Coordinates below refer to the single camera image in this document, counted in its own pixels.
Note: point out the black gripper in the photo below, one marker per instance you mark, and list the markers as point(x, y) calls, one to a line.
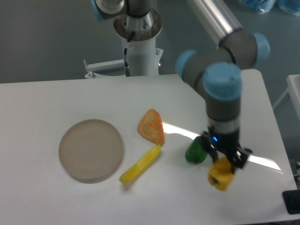
point(228, 144)

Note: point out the yellow toy bell pepper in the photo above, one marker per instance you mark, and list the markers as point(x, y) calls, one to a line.
point(220, 175)

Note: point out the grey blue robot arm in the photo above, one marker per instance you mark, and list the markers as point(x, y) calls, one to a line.
point(216, 77)

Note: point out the green toy bell pepper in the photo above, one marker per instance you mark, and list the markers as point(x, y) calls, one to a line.
point(195, 153)

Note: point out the beige round plate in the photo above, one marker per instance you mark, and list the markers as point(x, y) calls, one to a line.
point(91, 150)

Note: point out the yellow toy corn cob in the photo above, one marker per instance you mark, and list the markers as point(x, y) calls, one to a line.
point(141, 165)

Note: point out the orange toy sandwich wedge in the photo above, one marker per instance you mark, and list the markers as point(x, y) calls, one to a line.
point(150, 127)

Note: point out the black device at table edge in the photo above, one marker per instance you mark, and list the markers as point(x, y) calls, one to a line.
point(292, 201)

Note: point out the white side table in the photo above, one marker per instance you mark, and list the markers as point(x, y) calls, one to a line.
point(293, 90)

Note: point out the blue plastic bag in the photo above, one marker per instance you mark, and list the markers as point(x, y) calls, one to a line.
point(257, 6)
point(291, 7)

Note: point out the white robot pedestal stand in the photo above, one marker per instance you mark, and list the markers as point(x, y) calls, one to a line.
point(141, 56)

